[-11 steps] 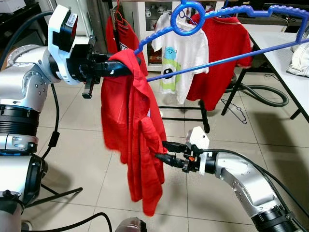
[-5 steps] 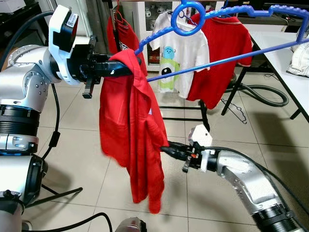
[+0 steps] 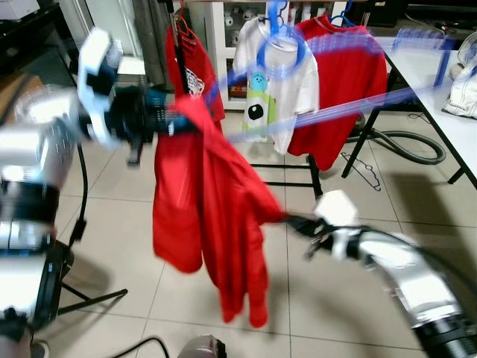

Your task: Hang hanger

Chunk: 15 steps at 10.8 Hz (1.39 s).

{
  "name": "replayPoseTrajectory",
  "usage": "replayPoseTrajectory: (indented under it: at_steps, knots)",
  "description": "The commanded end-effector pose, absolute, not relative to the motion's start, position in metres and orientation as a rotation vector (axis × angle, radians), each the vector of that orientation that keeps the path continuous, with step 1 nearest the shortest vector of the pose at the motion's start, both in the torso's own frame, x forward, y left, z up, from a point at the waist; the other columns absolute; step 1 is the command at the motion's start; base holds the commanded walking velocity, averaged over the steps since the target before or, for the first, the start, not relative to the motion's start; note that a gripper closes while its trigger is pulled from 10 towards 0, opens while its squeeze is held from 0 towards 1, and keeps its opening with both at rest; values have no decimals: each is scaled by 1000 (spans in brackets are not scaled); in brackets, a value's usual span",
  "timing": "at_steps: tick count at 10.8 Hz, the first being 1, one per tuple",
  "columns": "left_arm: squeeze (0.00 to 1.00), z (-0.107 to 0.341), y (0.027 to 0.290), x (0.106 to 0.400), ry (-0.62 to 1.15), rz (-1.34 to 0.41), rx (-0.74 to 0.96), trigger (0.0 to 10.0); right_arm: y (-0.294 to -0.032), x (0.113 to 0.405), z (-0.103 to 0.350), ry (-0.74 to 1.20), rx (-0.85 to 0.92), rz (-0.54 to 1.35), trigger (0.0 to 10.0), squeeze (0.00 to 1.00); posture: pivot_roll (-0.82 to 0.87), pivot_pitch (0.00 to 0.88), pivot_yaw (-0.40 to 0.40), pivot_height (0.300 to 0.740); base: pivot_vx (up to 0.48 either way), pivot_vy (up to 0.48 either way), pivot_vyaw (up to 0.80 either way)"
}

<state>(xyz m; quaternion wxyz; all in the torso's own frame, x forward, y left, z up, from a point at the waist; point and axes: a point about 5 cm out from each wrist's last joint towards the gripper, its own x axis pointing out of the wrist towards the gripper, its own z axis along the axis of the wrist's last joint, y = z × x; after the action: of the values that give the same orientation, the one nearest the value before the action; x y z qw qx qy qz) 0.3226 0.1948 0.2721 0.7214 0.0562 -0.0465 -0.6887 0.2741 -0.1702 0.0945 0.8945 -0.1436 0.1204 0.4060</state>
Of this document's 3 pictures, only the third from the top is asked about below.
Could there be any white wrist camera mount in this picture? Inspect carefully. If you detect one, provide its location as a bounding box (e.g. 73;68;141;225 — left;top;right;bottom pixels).
315;190;364;262
77;28;125;144

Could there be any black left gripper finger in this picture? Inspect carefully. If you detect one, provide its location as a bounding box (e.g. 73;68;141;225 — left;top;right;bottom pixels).
158;93;196;135

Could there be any blue purple clothes hanger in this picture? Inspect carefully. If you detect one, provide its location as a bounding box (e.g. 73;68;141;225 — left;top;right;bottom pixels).
205;0;477;146

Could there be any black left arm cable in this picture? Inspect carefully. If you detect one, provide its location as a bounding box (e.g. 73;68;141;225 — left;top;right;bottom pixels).
67;142;90;247

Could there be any cream white bag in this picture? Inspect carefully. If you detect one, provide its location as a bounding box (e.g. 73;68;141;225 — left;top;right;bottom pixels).
441;34;477;120

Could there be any black hose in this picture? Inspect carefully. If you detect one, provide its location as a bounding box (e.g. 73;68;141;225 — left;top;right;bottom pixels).
369;128;446;166

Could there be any plain red T-shirt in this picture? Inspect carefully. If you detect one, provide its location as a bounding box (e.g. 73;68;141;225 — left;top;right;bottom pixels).
287;15;388;172

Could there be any white T-shirt with monster print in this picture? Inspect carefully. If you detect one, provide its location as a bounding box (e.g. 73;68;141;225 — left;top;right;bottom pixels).
233;16;320;155

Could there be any blue hanger of red T-shirt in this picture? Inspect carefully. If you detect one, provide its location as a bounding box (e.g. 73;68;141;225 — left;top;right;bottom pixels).
328;0;358;27

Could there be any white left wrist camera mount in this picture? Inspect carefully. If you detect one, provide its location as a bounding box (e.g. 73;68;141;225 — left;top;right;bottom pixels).
77;28;125;144

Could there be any black rack with chrome rail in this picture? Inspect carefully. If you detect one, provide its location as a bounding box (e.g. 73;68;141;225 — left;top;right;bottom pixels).
168;0;326;198

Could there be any hanger of white T-shirt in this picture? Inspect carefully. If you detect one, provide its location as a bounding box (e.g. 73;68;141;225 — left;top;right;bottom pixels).
265;0;291;34

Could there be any grey robot leg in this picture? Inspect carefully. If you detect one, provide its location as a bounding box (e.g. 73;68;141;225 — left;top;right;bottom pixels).
177;334;228;358

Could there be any thin wire hanger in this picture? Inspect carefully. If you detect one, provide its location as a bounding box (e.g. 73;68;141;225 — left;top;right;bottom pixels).
341;153;385;192

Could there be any red T-shirt with white print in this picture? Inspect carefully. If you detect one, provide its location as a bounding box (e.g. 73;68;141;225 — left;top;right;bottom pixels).
165;7;226;124

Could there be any white table with black legs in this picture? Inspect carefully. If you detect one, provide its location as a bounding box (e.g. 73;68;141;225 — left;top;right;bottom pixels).
343;34;477;187

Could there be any large red garment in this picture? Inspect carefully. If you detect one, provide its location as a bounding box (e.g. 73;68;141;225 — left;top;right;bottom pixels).
153;95;289;329

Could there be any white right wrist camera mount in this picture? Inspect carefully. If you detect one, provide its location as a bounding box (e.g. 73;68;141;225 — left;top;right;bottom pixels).
315;190;364;262

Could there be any black chair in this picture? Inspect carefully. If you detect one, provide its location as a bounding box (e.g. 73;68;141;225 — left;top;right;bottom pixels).
30;239;129;334

